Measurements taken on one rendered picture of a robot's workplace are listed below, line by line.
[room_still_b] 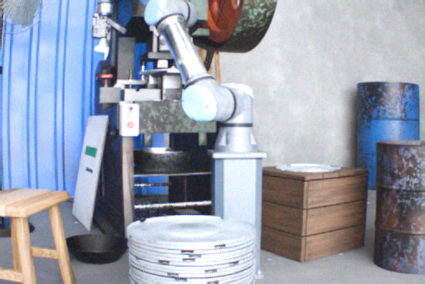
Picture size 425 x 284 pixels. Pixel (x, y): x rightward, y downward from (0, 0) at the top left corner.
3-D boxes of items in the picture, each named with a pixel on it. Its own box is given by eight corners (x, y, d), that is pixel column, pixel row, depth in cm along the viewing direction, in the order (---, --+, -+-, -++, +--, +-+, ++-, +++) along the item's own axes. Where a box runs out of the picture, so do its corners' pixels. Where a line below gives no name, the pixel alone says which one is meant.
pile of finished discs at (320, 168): (354, 168, 207) (354, 167, 207) (305, 173, 193) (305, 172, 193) (311, 164, 232) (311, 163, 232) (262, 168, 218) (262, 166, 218)
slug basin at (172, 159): (205, 172, 241) (205, 150, 241) (136, 174, 228) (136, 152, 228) (182, 165, 272) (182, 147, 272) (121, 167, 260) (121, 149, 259)
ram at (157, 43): (183, 51, 239) (184, -5, 237) (154, 51, 233) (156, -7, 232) (173, 56, 255) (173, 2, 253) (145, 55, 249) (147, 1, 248)
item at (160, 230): (277, 226, 115) (277, 222, 115) (210, 253, 91) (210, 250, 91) (178, 214, 131) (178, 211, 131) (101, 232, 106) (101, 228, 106)
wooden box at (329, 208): (364, 246, 206) (368, 169, 204) (300, 262, 187) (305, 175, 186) (309, 232, 241) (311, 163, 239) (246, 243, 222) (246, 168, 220)
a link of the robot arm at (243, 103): (260, 123, 175) (260, 84, 175) (234, 123, 166) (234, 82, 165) (235, 122, 184) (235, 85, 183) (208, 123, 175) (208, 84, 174)
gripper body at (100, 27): (90, 40, 215) (92, 15, 214) (108, 40, 218) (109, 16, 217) (93, 37, 208) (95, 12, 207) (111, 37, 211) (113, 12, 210)
